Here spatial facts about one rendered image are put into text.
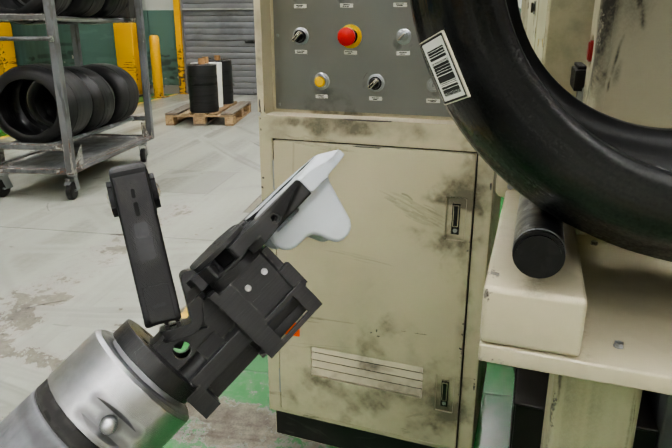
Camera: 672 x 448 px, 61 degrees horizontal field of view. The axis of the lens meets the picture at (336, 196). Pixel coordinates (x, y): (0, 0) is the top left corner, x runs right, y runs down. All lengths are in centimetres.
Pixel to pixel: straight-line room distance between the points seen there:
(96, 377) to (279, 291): 13
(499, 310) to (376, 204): 78
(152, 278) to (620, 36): 68
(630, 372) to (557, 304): 9
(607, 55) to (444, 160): 48
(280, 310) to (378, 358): 106
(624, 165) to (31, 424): 45
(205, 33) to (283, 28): 892
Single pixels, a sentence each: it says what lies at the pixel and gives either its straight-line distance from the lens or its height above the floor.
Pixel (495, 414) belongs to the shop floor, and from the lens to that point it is 185.
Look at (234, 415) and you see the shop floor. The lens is 181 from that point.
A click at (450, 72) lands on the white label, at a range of 51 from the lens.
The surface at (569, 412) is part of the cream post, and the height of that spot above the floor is 49.
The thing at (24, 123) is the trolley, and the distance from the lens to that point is 459.
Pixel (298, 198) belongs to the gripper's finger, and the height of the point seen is 97.
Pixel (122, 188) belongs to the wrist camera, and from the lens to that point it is 41.
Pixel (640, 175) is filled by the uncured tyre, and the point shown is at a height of 98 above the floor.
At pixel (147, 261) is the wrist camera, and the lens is 41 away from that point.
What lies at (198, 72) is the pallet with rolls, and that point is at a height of 61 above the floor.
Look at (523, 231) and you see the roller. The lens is 53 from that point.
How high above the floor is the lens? 109
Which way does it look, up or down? 16 degrees down
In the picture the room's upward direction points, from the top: straight up
